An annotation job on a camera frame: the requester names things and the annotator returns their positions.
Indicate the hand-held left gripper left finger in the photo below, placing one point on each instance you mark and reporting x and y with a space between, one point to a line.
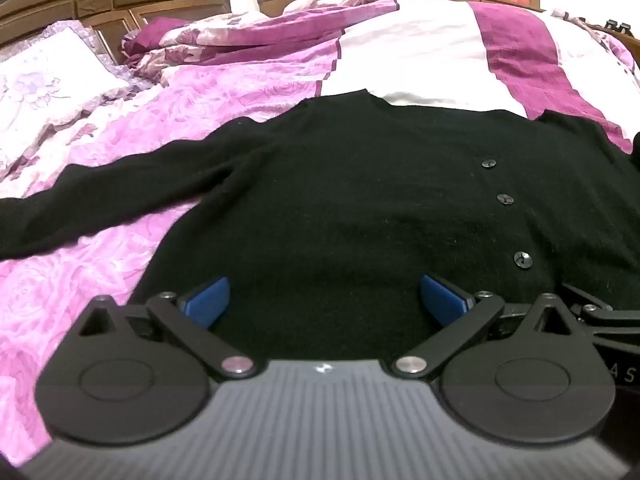
209 301

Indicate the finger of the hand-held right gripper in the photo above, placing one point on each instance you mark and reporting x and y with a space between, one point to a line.
597 310

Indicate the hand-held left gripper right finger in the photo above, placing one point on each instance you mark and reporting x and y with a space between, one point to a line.
441 299

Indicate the black button cardigan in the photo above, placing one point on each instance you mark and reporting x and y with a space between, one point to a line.
350 200

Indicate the purple and white bed cover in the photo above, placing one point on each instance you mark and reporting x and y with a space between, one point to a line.
165 110

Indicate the floral ruffled pillow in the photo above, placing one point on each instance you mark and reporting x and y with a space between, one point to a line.
47 90

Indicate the crumpled floral blanket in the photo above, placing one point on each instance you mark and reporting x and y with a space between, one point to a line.
240 35

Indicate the small black object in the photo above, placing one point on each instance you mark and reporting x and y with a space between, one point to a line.
619 29

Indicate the long wooden cabinet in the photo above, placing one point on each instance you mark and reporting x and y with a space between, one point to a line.
272 5

